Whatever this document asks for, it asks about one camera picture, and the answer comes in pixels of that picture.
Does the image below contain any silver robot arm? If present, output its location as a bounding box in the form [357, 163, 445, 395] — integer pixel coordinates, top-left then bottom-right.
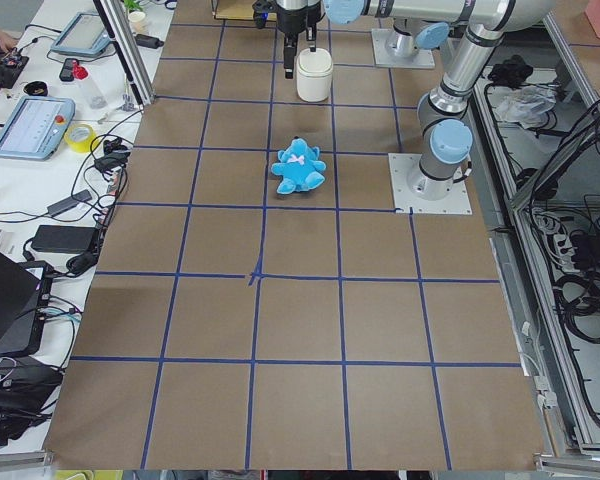
[371, 18, 451, 63]
[252, 1, 554, 201]

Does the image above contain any blue teddy bear plush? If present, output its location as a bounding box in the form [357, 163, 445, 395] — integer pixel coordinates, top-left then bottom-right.
[271, 137, 326, 195]

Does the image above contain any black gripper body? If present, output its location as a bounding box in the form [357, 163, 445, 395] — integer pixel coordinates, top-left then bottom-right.
[274, 0, 322, 36]

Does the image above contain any crumpled grey cloth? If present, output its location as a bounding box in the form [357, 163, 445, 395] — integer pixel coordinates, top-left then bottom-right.
[494, 86, 556, 128]

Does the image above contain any white trash can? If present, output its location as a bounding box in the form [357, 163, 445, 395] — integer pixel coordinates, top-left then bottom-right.
[296, 48, 333, 102]

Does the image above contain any black laptop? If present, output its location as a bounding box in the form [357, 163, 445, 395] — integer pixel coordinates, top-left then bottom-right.
[0, 252, 52, 358]

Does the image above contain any black power adapter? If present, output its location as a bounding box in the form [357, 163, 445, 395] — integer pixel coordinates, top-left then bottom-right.
[31, 225, 97, 254]

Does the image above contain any small black bowl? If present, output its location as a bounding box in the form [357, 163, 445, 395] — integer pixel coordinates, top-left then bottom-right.
[23, 81, 48, 97]

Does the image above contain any white paper cup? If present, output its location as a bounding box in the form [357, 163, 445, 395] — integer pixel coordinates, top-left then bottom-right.
[128, 11, 148, 34]

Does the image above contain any clear plastic bottle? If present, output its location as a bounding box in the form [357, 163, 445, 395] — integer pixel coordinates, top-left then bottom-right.
[72, 64, 107, 109]

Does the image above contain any blue teach pendant far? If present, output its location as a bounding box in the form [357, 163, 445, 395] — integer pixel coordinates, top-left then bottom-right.
[50, 12, 111, 58]

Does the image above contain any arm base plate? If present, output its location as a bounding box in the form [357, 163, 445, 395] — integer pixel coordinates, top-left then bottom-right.
[371, 28, 435, 70]
[388, 153, 472, 215]

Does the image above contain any yellow tape roll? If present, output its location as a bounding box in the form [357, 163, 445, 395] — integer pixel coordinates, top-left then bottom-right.
[63, 124, 96, 153]

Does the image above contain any aluminium frame post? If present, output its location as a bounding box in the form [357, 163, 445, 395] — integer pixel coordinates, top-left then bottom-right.
[93, 0, 155, 106]

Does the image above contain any blue teach pendant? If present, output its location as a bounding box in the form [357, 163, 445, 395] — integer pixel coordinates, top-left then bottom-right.
[0, 96, 75, 161]
[50, 12, 111, 58]

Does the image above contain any blue teach pendant near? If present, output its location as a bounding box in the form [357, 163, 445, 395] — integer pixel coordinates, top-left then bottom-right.
[0, 96, 75, 161]

